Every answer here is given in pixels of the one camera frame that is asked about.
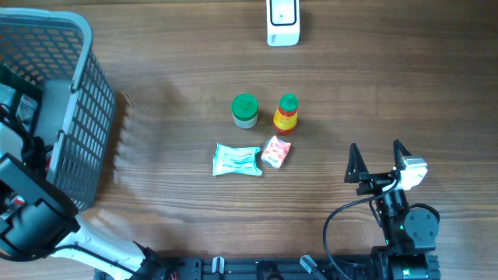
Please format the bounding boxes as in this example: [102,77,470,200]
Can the black camera cable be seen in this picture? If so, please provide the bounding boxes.
[322,178,402,280]
[0,243,141,278]

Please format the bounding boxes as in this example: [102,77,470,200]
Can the black left camera cable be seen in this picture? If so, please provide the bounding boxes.
[0,243,141,278]

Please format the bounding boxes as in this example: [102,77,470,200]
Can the black right camera cable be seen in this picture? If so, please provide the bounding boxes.
[322,178,402,280]

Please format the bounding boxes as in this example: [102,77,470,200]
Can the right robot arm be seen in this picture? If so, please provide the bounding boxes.
[345,140,441,280]

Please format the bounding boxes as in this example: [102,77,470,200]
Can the dark green box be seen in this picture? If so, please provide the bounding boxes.
[1,65,42,134]

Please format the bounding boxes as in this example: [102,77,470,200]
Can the red white snack packet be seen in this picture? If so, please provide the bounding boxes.
[261,135,292,169]

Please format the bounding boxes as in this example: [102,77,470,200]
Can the teal tissue packet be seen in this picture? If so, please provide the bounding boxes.
[212,143,262,177]

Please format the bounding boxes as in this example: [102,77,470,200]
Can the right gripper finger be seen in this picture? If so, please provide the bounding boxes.
[344,143,369,183]
[393,139,412,170]

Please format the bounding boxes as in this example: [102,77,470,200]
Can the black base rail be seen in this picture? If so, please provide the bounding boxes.
[94,254,441,280]

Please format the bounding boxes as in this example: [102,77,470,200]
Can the red sauce bottle green cap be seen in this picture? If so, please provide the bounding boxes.
[273,93,299,135]

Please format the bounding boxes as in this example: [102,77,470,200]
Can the grey plastic shopping basket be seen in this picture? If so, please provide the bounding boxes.
[1,8,116,211]

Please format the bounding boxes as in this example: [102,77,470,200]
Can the clear jar green lid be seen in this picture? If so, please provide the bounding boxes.
[231,93,259,129]

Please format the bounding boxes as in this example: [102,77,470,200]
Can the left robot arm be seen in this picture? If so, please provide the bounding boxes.
[1,104,166,279]

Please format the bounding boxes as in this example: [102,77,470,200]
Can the white barcode scanner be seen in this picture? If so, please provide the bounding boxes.
[266,0,300,47]

